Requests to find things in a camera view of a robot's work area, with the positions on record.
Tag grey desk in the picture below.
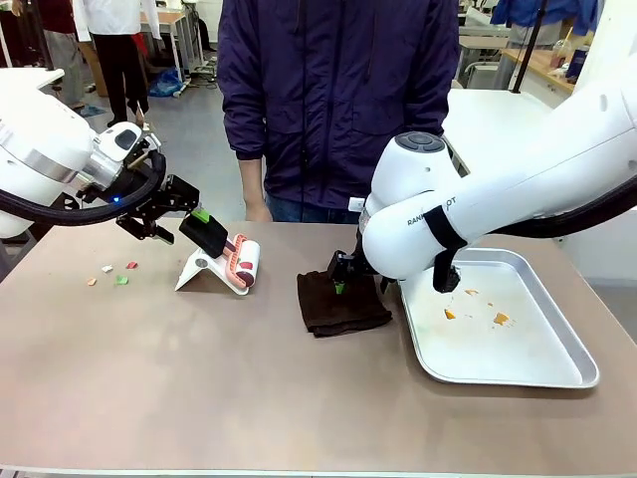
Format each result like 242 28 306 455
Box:
455 24 514 91

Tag pink lint roller black grip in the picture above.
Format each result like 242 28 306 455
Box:
178 211 262 290

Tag black pole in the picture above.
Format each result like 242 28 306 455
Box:
511 0 544 95

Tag blue plastic bag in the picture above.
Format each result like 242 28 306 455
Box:
147 67 188 99

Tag dark blue box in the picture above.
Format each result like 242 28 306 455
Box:
566 47 593 84

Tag large white table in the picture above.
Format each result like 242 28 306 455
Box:
447 88 571 175

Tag person in dark red top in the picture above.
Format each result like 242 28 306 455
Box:
37 0 89 111

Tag silver metal tray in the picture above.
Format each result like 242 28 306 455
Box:
397 247 601 389

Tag wooden table with items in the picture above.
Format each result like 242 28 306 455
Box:
502 47 591 109

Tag wooden top desk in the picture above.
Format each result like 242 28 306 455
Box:
138 9 205 84

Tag white lint roller stand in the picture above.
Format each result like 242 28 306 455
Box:
173 247 250 298

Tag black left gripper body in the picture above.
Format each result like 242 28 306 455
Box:
147 174 201 221

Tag black strap on arm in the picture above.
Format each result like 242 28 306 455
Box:
425 204 469 256

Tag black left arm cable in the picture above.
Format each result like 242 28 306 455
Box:
0 146 168 225

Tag dark brown cloth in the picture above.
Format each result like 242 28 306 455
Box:
297 270 394 339

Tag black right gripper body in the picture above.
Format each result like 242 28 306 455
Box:
346 233 374 278

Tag clear plastic cup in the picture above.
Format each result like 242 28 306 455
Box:
549 37 573 79

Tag person right hand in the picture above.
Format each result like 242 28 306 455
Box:
244 194 275 223

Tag person right forearm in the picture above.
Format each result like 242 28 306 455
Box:
237 157 268 200

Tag person torso purple jacket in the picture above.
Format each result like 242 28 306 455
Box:
217 0 462 224

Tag person in blue jacket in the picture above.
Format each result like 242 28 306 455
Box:
490 0 601 36

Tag person in white coat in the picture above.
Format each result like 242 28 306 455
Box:
74 0 163 128

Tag blue jeans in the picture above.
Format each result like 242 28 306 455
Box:
265 192 364 224

